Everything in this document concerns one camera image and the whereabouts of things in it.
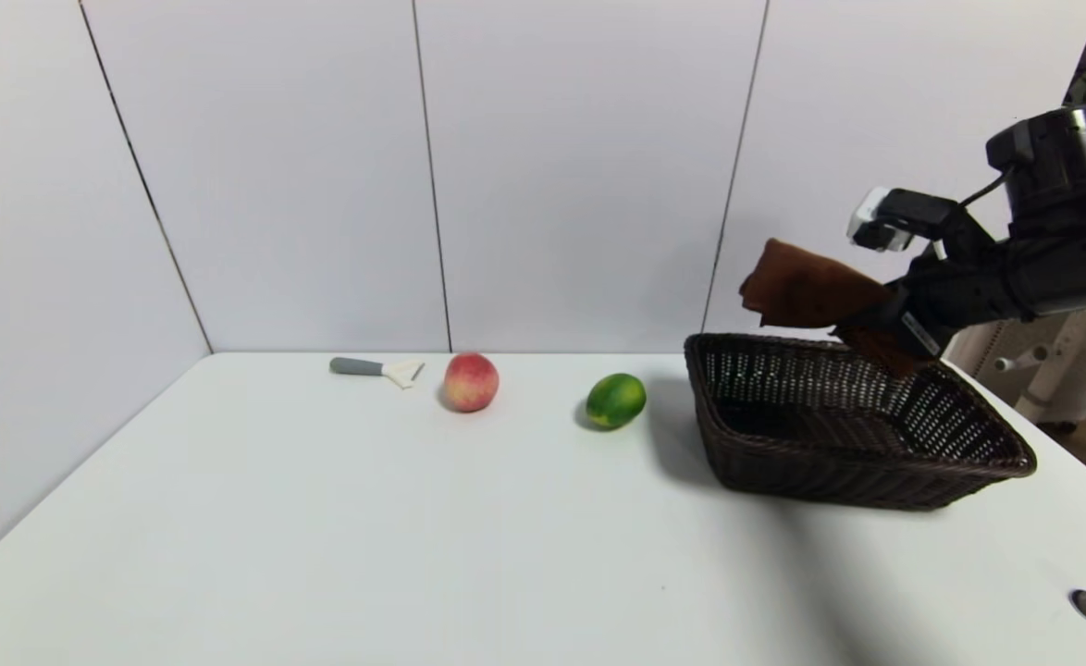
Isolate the black camera cable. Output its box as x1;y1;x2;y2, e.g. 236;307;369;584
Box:
957;166;1014;209

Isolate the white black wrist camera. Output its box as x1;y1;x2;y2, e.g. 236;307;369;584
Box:
845;187;962;253

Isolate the white stand frame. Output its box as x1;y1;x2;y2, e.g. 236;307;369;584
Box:
948;307;1086;432

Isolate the dark brown wicker basket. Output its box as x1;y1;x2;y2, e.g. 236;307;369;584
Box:
685;333;1038;512

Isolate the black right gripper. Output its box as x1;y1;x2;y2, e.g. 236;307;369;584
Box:
833;244;1027;360

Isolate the brown cloth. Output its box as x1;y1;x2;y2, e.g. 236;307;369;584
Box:
739;238;934;377

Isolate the grey handled white peeler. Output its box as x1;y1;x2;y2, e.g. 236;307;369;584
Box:
329;357;426;389

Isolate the red yellow peach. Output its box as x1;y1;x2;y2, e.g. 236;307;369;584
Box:
442;352;500;413

